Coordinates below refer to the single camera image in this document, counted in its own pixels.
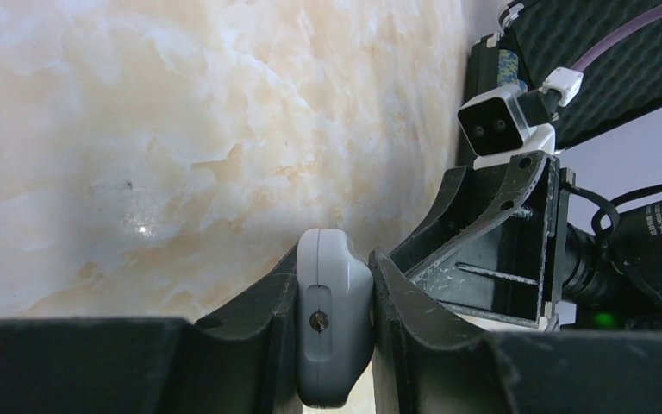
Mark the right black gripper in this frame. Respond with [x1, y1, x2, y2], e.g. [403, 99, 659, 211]
[389, 151, 571, 332]

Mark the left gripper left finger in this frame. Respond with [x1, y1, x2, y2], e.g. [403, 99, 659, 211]
[0, 251, 302, 413]

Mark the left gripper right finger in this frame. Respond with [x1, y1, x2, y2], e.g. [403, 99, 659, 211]
[369, 249, 662, 413]

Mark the white remote control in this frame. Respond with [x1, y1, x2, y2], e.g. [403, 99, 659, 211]
[296, 229, 374, 408]

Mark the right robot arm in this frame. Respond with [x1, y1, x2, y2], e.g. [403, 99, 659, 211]
[391, 151, 662, 331]

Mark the black aluminium case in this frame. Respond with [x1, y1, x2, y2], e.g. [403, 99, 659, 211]
[464, 1, 662, 153]

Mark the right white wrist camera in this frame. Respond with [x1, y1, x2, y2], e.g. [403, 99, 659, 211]
[458, 66, 584, 170]

